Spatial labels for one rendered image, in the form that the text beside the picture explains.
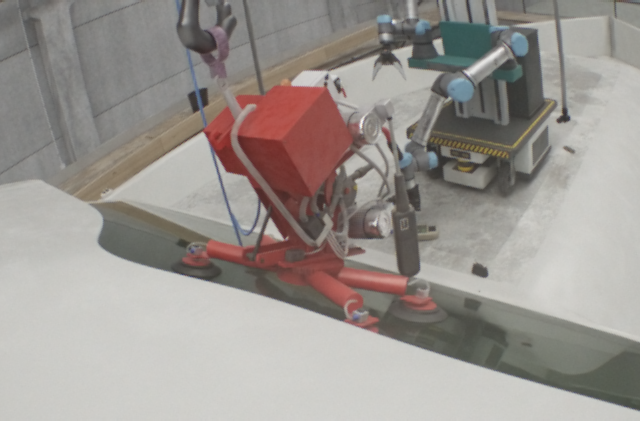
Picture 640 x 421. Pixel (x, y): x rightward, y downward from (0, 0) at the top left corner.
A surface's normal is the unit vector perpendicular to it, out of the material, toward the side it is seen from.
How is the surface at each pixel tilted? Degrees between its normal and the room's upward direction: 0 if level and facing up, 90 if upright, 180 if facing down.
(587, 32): 90
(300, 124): 90
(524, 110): 90
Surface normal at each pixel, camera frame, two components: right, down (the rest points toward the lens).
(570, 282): 0.09, -0.76
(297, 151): 0.78, 0.18
